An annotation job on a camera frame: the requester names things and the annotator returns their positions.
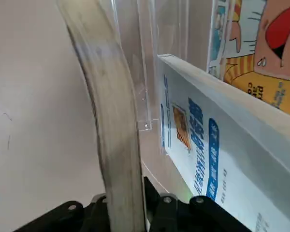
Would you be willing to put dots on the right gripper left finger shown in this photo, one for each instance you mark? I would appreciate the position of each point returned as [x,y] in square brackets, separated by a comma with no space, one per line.
[70,217]

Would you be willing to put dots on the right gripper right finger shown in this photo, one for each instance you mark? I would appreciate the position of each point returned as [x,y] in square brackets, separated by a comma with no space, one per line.
[183,217]

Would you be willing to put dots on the blue and white book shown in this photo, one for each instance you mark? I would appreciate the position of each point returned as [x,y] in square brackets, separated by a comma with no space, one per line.
[207,145]

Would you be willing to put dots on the clear acrylic storage rack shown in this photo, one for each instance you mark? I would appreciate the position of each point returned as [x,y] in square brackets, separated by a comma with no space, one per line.
[169,29]

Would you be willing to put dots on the orange cartoon comic book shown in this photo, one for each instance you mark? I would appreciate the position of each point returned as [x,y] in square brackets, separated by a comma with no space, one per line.
[256,36]

